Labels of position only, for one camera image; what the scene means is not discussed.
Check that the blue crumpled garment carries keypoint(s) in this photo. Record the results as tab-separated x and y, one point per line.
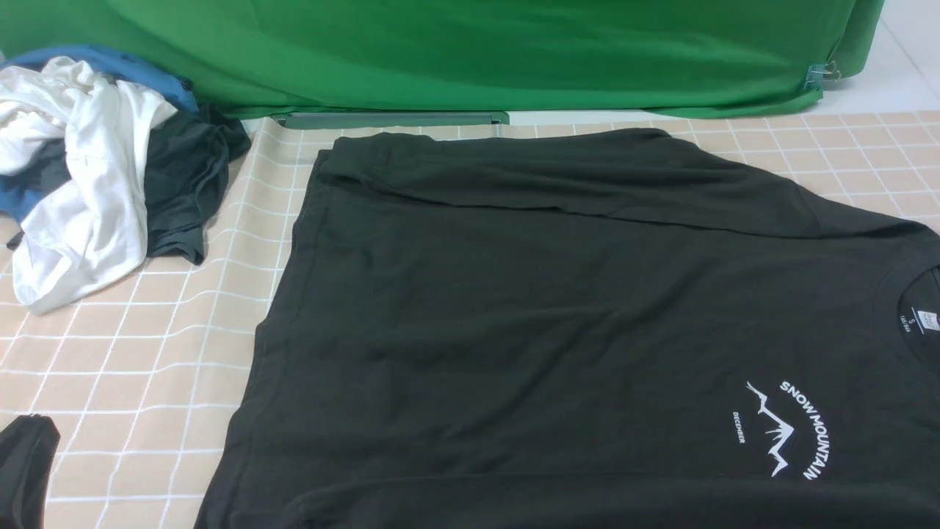
125	70

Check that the metal binder clip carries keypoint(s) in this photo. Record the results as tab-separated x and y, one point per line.
818	75

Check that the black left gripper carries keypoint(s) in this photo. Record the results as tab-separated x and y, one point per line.
28	447

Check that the white crumpled shirt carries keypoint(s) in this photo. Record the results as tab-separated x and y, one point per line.
91	231

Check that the green backdrop cloth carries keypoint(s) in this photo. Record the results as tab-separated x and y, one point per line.
688	59

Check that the dark gray long-sleeve shirt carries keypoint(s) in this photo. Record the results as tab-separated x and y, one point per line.
613	330

